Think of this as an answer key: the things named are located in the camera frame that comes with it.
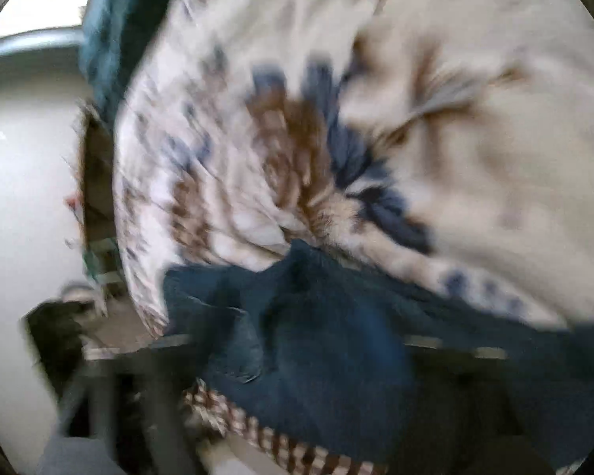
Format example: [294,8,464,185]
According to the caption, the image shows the dark blue jeans pants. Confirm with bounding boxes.
[161,240,594,471]

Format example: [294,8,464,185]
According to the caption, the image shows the black and white floor object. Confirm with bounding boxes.
[21,282,106,388]

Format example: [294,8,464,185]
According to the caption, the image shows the window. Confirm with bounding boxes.
[0,0,98,63]

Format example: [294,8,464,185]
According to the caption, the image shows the checkered bed sheet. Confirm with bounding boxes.
[181,378,392,475]

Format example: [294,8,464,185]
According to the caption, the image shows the wooden desk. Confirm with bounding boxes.
[76,104,118,249]

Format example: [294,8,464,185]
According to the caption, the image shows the floral quilt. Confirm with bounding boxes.
[111,0,594,331]

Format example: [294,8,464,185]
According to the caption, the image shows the folded blue duvet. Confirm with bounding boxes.
[78,0,185,120]

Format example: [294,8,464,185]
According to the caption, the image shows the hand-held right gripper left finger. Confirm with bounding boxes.
[54,334,201,475]

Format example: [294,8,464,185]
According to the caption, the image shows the green rack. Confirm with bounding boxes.
[82,239,126,286]

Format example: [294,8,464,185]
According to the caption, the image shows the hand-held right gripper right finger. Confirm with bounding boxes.
[391,334,543,475]

